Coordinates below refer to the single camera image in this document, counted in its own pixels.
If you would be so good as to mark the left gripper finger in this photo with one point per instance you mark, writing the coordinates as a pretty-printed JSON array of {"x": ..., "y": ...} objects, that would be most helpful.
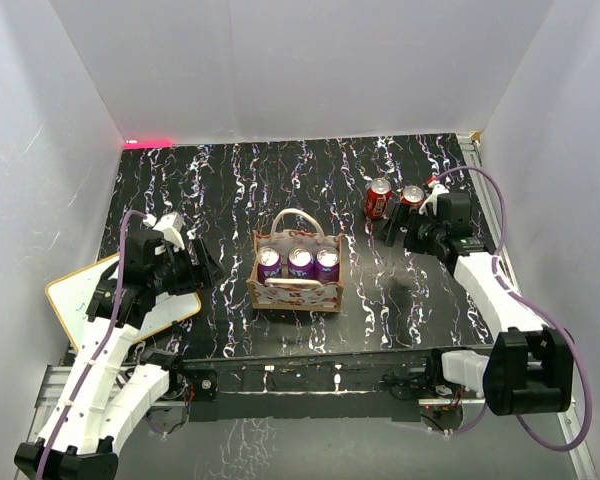
[
  {"x": 203, "y": 269},
  {"x": 214, "y": 272}
]

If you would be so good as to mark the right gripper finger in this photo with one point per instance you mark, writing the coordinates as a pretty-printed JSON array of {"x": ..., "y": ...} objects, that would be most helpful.
[
  {"x": 400, "y": 213},
  {"x": 391, "y": 229}
]

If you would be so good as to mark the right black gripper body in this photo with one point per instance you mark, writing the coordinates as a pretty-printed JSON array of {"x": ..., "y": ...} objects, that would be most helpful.
[{"x": 423, "y": 233}]

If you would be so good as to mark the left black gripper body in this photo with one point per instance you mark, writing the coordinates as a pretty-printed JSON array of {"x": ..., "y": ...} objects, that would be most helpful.
[{"x": 177, "y": 273}]

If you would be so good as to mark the red Coca-Cola can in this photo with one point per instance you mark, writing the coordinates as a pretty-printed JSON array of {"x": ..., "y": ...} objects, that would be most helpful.
[
  {"x": 378, "y": 194},
  {"x": 413, "y": 196}
]

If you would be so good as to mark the burlap canvas tote bag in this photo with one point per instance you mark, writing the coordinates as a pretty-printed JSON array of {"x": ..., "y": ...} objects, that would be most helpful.
[{"x": 294, "y": 228}]

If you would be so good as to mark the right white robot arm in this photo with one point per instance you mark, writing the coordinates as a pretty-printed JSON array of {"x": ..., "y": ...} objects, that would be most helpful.
[{"x": 530, "y": 367}]

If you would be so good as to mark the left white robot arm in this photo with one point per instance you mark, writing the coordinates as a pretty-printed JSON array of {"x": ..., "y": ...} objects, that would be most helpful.
[{"x": 85, "y": 433}]

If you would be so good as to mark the purple Fanta can left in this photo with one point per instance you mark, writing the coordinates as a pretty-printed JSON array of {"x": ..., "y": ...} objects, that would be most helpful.
[{"x": 269, "y": 264}]

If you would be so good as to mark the purple fanta can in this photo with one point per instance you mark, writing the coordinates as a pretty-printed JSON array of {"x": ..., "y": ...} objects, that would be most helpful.
[
  {"x": 269, "y": 264},
  {"x": 327, "y": 265},
  {"x": 300, "y": 263}
]

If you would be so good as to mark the purple Fanta can right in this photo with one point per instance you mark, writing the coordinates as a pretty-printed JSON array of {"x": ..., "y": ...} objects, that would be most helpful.
[{"x": 327, "y": 265}]

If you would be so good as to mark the purple Fanta can middle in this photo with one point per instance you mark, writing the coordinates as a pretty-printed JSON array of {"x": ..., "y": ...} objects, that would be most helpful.
[{"x": 300, "y": 263}]

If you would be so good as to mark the yellow-framed whiteboard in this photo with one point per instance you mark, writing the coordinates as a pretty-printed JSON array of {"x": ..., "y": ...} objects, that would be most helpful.
[{"x": 69, "y": 297}]

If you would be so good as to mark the pink tape strip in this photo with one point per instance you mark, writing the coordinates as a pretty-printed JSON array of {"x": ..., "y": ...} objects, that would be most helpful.
[{"x": 147, "y": 144}]

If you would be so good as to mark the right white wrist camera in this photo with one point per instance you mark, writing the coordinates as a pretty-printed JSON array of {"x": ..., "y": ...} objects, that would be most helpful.
[{"x": 429, "y": 205}]

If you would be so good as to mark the aluminium frame rail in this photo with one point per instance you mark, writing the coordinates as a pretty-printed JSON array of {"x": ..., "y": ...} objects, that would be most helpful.
[{"x": 393, "y": 299}]

